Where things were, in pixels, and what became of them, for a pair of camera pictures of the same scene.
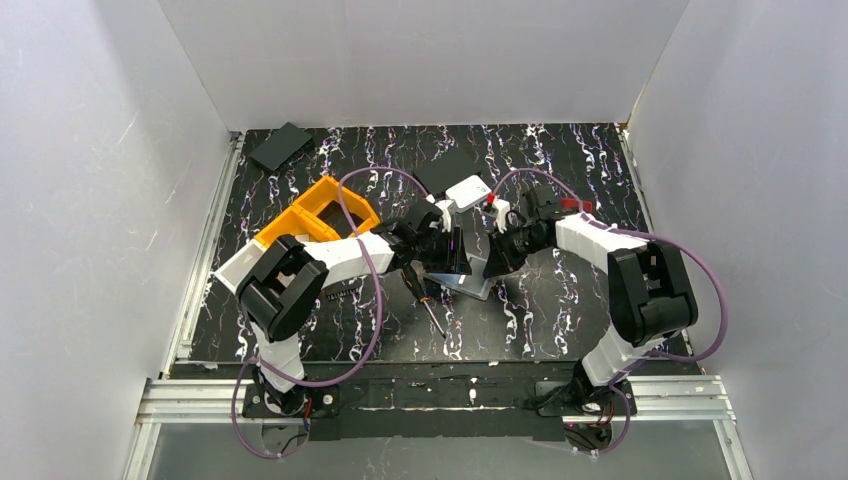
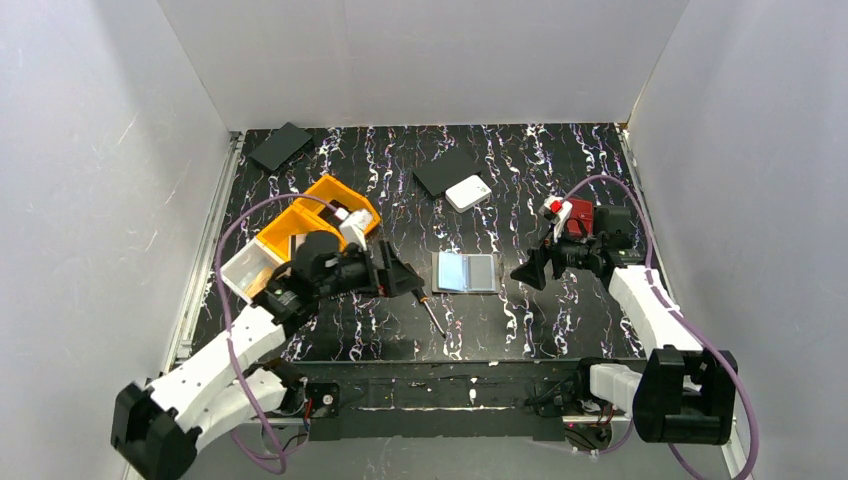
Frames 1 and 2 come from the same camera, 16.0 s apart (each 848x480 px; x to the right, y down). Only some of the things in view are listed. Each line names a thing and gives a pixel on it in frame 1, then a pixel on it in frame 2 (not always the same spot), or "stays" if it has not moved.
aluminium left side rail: (213, 222) stays
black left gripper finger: (457, 262) -> (396, 275)
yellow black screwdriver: (413, 281) stays
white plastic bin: (233, 272) stays
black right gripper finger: (498, 261) -> (533, 273)
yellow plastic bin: (300, 215) stays
